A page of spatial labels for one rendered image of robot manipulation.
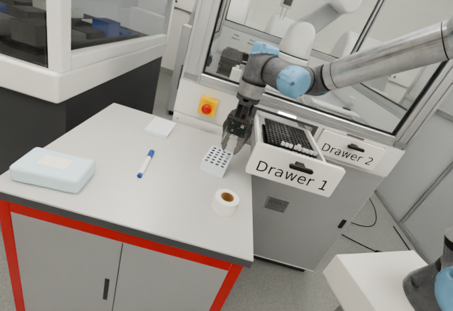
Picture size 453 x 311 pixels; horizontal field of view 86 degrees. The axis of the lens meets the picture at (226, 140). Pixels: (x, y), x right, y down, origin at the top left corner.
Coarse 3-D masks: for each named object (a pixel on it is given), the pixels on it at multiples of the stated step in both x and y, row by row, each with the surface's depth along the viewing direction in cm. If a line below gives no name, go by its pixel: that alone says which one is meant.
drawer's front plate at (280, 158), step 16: (256, 144) 73; (256, 160) 75; (272, 160) 75; (288, 160) 74; (304, 160) 74; (272, 176) 77; (304, 176) 76; (320, 176) 76; (336, 176) 76; (320, 192) 79
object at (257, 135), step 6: (258, 114) 106; (258, 120) 100; (276, 120) 106; (258, 126) 94; (294, 126) 107; (252, 132) 97; (258, 132) 89; (306, 132) 107; (252, 138) 92; (258, 138) 84; (312, 138) 100; (252, 144) 89; (312, 144) 97; (252, 150) 85; (318, 150) 91; (318, 156) 89
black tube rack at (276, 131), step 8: (264, 120) 101; (264, 128) 100; (272, 128) 95; (280, 128) 98; (288, 128) 100; (296, 128) 103; (264, 136) 93; (272, 136) 88; (280, 136) 91; (288, 136) 92; (296, 136) 95; (304, 136) 98; (296, 144) 88; (304, 144) 90
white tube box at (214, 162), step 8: (208, 152) 85; (216, 152) 87; (224, 152) 90; (232, 152) 90; (208, 160) 81; (216, 160) 83; (224, 160) 85; (200, 168) 81; (208, 168) 80; (216, 168) 80; (224, 168) 80
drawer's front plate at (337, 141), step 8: (320, 136) 105; (328, 136) 104; (336, 136) 104; (344, 136) 104; (320, 144) 106; (336, 144) 106; (344, 144) 105; (360, 144) 105; (368, 144) 105; (328, 152) 108; (336, 152) 107; (344, 152) 107; (352, 152) 107; (360, 152) 106; (368, 152) 106; (376, 152) 106; (384, 152) 106; (344, 160) 109; (352, 160) 108; (360, 160) 108; (368, 160) 108; (376, 160) 108; (368, 168) 110
